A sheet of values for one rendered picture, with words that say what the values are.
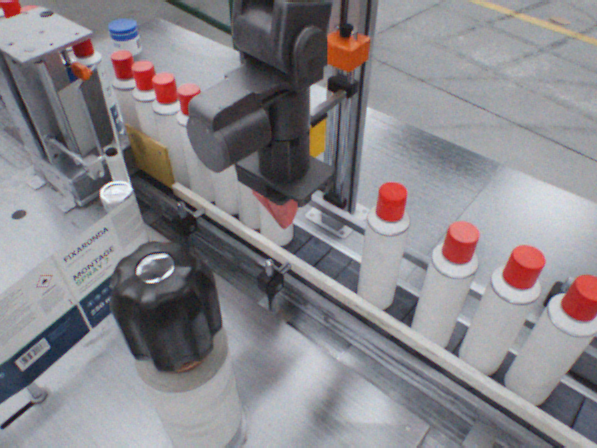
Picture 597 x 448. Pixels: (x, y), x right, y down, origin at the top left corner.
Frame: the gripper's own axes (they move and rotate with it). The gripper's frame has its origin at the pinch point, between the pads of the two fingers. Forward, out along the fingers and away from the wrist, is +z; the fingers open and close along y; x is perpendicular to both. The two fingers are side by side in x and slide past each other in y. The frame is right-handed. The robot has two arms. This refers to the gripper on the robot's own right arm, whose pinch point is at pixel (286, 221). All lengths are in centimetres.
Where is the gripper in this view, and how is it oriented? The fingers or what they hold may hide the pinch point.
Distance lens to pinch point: 64.3
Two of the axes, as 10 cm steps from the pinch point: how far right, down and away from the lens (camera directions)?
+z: 0.0, 6.9, 7.3
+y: 7.7, 4.6, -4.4
